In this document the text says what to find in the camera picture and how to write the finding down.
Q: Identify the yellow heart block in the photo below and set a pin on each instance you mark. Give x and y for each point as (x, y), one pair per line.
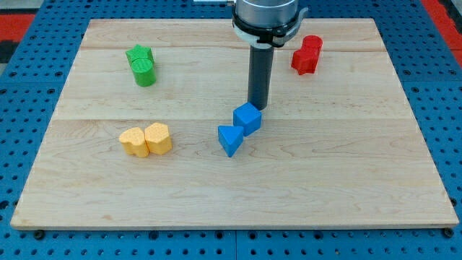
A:
(134, 143)

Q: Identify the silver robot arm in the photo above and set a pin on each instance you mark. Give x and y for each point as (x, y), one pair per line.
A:
(264, 24)

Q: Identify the green star block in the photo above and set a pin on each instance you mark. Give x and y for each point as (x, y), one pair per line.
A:
(139, 52)

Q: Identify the wooden board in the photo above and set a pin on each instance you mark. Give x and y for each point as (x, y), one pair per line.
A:
(337, 149)

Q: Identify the yellow pentagon block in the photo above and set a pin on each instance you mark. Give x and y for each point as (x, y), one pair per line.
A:
(157, 137)

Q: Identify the blue triangle block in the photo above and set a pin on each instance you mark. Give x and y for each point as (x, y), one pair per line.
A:
(230, 137)

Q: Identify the red cylinder block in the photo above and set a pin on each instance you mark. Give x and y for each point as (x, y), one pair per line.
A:
(312, 42)

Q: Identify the green cylinder block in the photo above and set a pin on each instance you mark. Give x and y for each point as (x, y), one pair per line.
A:
(143, 71)

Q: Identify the red star block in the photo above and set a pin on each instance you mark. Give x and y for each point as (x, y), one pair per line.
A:
(305, 60)

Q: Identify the blue cube block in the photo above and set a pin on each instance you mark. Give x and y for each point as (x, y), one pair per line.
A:
(249, 117)

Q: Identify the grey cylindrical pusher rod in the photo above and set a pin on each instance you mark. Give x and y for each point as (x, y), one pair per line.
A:
(259, 76)

